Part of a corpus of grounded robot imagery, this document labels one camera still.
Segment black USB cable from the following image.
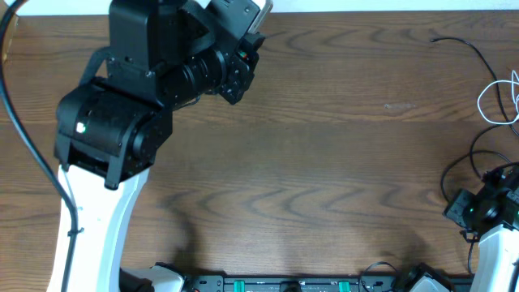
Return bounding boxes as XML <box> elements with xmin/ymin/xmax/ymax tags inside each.
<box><xmin>440</xmin><ymin>149</ymin><xmax>519</xmax><ymax>275</ymax></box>
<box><xmin>430</xmin><ymin>36</ymin><xmax>519</xmax><ymax>179</ymax></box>

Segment white USB cable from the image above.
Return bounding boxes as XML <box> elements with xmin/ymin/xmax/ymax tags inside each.
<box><xmin>476</xmin><ymin>69</ymin><xmax>519</xmax><ymax>126</ymax></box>

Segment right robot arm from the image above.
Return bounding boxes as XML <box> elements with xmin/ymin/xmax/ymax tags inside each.
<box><xmin>394</xmin><ymin>164</ymin><xmax>518</xmax><ymax>292</ymax></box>

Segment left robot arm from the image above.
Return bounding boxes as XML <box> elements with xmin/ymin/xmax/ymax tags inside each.
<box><xmin>48</xmin><ymin>0</ymin><xmax>272</xmax><ymax>291</ymax></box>

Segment wooden side board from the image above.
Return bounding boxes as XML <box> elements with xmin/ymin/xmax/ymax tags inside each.
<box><xmin>0</xmin><ymin>0</ymin><xmax>19</xmax><ymax>78</ymax></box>

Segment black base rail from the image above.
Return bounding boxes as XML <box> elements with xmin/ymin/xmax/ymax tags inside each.
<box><xmin>178</xmin><ymin>263</ymin><xmax>475</xmax><ymax>292</ymax></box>

